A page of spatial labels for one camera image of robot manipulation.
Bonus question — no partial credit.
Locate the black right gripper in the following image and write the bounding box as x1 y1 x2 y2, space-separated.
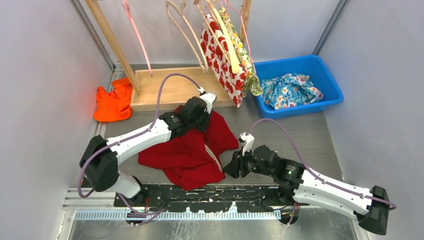
222 145 275 179

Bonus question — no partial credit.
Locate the dark red cloth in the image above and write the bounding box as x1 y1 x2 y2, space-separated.
137 111 239 191

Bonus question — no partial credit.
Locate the lemon print skirt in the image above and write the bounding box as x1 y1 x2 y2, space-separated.
218 7 263 97

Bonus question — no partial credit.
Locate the red poppy print cloth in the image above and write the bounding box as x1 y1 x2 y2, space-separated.
199 14 247 107

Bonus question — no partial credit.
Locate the thin pink wire hanger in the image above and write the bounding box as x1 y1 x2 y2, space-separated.
224 0 256 70

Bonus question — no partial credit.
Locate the beige wooden hanger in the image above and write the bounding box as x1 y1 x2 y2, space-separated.
165 0 209 73
204 144 223 172

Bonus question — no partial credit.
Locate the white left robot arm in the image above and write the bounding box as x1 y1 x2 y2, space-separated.
79 92 217 207

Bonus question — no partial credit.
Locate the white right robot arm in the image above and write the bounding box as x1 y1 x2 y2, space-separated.
223 145 390 236

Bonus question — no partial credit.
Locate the wooden hanger rack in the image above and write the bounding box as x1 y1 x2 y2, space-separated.
86 0 235 111

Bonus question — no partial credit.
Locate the cream wooden hanger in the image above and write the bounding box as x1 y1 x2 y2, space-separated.
193 0 241 74

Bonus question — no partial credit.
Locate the thick pink hanger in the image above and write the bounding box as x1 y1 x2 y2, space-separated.
121 0 153 77

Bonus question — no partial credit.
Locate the blue floral cloth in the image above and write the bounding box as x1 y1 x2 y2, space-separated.
261 73 324 110

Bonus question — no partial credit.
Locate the orange cloth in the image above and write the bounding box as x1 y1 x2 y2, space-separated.
93 77 133 123

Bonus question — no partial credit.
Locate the blue plastic bin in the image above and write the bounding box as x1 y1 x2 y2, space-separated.
254 54 344 119

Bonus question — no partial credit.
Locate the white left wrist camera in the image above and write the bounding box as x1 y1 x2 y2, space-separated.
197 87 217 114

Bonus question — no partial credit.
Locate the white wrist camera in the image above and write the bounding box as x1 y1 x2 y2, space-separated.
197 87 217 114
238 132 255 156

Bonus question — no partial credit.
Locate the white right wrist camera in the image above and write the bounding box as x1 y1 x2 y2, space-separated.
238 132 255 156

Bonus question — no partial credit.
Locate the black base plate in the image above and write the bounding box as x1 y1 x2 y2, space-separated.
125 184 294 213

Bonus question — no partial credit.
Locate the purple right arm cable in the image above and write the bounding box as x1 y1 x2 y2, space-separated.
245 118 397 211

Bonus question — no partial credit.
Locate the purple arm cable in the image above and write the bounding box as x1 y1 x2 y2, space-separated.
76 73 206 200
245 118 397 211

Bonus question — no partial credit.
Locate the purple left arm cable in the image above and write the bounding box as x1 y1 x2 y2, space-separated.
76 73 206 200

